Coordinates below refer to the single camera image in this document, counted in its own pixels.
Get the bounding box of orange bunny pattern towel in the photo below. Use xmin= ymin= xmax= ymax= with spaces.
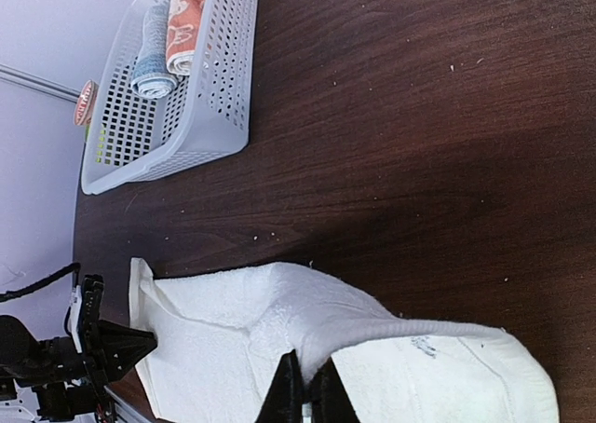
xmin=166 ymin=0 xmax=206 ymax=76

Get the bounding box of red white patterned bowl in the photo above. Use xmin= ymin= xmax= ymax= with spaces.
xmin=73 ymin=80 xmax=99 ymax=127

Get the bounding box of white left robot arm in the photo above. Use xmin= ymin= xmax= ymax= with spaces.
xmin=1 ymin=276 xmax=157 ymax=422

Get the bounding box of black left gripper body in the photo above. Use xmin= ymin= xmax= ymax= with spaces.
xmin=72 ymin=275 xmax=156 ymax=386

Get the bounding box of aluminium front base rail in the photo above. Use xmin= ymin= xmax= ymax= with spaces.
xmin=106 ymin=388 xmax=151 ymax=423

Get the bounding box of cream white towel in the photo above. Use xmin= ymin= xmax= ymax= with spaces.
xmin=129 ymin=258 xmax=560 ymax=422

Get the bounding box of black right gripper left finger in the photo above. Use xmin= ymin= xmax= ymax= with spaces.
xmin=255 ymin=350 xmax=303 ymax=423

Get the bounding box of left aluminium frame post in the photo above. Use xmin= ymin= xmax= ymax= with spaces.
xmin=0 ymin=64 xmax=79 ymax=102

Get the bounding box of rolled light blue towel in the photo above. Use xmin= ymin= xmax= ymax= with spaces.
xmin=130 ymin=5 xmax=178 ymax=100

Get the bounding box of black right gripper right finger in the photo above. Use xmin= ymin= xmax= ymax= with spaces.
xmin=310 ymin=358 xmax=359 ymax=423

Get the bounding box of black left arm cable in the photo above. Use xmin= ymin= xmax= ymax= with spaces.
xmin=0 ymin=262 xmax=82 ymax=303

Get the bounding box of white perforated plastic basket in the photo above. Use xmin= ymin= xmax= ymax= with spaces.
xmin=81 ymin=0 xmax=258 ymax=195

